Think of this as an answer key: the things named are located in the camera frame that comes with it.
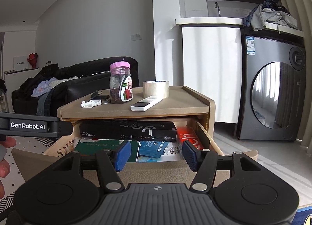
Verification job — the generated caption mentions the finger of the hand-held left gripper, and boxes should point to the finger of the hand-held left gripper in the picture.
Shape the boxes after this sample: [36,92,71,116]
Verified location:
[60,120,74,138]

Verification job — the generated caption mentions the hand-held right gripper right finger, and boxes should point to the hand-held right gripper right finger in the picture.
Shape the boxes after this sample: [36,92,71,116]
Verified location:
[182,140,263,193]

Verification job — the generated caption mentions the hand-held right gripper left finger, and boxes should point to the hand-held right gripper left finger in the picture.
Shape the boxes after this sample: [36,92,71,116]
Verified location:
[50,140,132,191]

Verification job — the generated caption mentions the beige drawer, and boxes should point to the beige drawer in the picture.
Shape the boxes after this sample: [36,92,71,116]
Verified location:
[11,118,259,191]

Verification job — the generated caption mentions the person's left hand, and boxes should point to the person's left hand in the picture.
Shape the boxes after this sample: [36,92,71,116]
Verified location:
[0,137,17,200]

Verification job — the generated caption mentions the red box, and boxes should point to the red box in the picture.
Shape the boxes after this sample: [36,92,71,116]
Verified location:
[176,126,208,153]

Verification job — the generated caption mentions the brown printed paper bag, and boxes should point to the brown printed paper bag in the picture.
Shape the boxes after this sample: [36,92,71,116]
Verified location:
[43,137,81,159]

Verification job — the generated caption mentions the long black box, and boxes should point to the long black box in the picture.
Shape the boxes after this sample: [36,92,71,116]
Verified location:
[79,119,178,142]

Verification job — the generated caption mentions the dark green booklet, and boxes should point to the dark green booklet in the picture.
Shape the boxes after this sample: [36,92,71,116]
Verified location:
[74,139,140,163]

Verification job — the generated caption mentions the dark jeans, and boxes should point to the dark jeans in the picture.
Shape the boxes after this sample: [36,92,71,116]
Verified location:
[36,88,57,116]

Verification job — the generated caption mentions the blue packet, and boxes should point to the blue packet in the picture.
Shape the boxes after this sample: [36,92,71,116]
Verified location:
[138,141,170,160]

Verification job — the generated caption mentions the white plastic clip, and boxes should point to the white plastic clip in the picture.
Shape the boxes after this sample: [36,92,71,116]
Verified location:
[81,99,102,109]

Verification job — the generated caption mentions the light blue cloth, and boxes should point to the light blue cloth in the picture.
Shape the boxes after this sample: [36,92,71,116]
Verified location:
[31,80,53,98]

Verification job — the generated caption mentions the black car key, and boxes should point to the black car key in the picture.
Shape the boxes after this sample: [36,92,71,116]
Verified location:
[90,90,111,101]

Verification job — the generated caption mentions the white cloth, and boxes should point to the white cloth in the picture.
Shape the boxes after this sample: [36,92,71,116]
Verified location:
[49,76,79,87]

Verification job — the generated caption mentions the beige nightstand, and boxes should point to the beige nightstand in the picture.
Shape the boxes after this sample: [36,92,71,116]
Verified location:
[57,85,216,151]

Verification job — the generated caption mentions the black leather sofa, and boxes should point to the black leather sofa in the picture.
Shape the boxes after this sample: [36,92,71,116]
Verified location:
[11,56,139,119]

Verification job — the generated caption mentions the white remote control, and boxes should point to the white remote control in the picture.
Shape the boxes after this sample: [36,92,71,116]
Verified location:
[130,95,163,112]

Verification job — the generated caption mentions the black jacket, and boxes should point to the black jacket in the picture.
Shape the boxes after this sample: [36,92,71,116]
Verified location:
[40,63,59,77]

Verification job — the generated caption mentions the white cardboard box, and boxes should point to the white cardboard box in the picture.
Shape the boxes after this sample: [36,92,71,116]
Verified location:
[13,56,29,72]

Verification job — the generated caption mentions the red bouquet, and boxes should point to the red bouquet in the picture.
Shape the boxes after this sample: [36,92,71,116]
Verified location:
[27,53,39,69]

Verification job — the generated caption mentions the pink-lid clear jar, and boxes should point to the pink-lid clear jar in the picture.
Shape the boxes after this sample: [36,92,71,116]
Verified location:
[109,61,134,105]

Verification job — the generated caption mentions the clear tape roll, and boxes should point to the clear tape roll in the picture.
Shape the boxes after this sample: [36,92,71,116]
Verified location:
[142,80,170,99]

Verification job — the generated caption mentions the white base cabinet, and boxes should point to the white base cabinet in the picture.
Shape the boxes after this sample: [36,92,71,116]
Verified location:
[181,26,243,125]

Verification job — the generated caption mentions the grey washing machine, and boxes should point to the grey washing machine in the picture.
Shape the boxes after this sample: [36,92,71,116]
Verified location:
[237,34,307,142]

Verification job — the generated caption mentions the blue mat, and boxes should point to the blue mat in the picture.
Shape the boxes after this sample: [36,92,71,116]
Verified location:
[291,205,312,225]

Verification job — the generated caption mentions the white countertop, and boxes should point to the white countertop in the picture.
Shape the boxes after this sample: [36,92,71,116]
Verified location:
[175,17,306,38]

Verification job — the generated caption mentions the pile of clothes on counter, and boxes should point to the pile of clothes on counter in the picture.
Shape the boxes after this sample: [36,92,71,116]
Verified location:
[242,0,299,36]

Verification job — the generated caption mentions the white wall shelf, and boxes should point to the white wall shelf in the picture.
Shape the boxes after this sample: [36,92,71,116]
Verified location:
[3,67,40,75]

